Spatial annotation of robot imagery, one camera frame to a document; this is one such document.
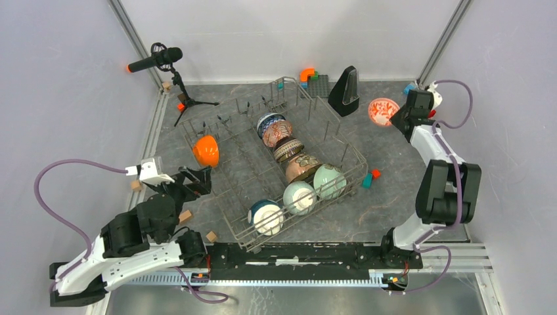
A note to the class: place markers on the dark brown banded bowl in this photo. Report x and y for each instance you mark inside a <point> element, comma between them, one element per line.
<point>286,148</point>

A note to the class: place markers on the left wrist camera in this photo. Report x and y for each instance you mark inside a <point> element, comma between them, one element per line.
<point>149,171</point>

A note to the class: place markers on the black metronome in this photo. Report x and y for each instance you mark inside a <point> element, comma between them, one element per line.
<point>344,97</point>

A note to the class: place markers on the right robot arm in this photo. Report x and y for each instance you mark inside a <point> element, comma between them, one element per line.
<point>444,197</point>

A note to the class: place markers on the orange curved toy block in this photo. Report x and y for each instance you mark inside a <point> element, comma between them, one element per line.
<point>304,74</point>

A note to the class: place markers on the white bowl orange pattern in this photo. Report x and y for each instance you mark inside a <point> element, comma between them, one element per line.
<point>381,110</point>

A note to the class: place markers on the grey studded base plate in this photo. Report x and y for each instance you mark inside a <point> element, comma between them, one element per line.
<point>318,87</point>

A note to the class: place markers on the black microphone tripod stand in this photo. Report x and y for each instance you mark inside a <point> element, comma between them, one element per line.
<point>185,101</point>

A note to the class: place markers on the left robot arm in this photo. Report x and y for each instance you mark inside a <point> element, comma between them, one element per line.
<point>136,242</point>

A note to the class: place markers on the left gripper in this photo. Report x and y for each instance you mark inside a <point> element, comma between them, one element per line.
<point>194,189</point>

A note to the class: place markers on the teal bowl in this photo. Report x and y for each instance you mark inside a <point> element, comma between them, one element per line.
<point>266,216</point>

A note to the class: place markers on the teal toy block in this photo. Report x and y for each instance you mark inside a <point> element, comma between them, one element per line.
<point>366,183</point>

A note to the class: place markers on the wooden cube near rail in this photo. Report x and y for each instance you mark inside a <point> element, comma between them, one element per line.
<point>212,236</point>

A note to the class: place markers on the blue white patterned bowl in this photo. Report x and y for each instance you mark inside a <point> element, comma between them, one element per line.
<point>276,132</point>

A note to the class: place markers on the grey wire dish rack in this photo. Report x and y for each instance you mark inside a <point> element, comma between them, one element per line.
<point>247,171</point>

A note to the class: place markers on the white blue rimmed bowl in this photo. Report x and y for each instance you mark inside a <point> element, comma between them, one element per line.
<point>266,121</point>

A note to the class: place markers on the small wooden cube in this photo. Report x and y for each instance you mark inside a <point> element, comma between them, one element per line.
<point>136,186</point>

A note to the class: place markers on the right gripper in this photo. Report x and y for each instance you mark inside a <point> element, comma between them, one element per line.
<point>395,120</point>

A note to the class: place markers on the black microphone orange tip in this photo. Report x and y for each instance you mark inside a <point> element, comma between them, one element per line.
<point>161,57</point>

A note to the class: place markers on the wooden block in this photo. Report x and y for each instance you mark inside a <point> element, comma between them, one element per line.
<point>185,217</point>

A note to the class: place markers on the wooden cube in corner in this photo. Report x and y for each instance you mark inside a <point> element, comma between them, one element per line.
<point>166,86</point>

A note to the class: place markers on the pale green bowl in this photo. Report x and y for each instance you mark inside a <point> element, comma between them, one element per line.
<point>329,182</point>

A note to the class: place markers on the pink brown flower bowl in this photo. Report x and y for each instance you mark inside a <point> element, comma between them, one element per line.
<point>301,167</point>

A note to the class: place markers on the light green ribbed bowl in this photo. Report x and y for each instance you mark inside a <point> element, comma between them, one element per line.
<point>299,198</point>

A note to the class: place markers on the blue toy block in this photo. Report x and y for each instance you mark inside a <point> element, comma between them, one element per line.
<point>408,88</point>

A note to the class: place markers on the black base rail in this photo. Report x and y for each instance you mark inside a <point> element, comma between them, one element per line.
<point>301,261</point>

